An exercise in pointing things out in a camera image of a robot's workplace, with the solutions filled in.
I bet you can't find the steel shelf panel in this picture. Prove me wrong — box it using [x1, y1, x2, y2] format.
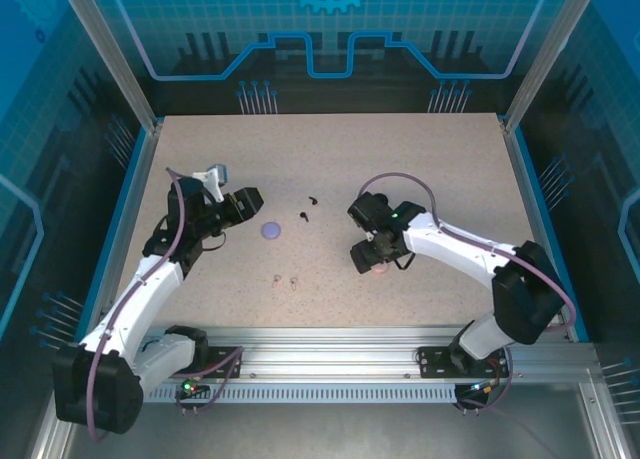
[62, 401, 604, 459]

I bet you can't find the aluminium table side rail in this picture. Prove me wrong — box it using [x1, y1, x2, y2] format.
[74, 120, 165, 343]
[501, 120, 591, 343]

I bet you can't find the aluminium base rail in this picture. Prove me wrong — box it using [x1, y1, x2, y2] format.
[139, 323, 601, 383]

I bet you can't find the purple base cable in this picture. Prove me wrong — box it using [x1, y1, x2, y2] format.
[172, 346, 246, 416]
[455, 348, 516, 416]

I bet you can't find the tall aluminium frame post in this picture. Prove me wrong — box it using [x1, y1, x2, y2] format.
[501, 0, 604, 133]
[54, 0, 165, 133]

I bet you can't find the slotted metal cable duct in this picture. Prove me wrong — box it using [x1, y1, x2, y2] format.
[142, 384, 460, 405]

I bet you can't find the short aluminium frame post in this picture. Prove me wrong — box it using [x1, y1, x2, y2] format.
[579, 373, 629, 459]
[27, 418, 69, 459]

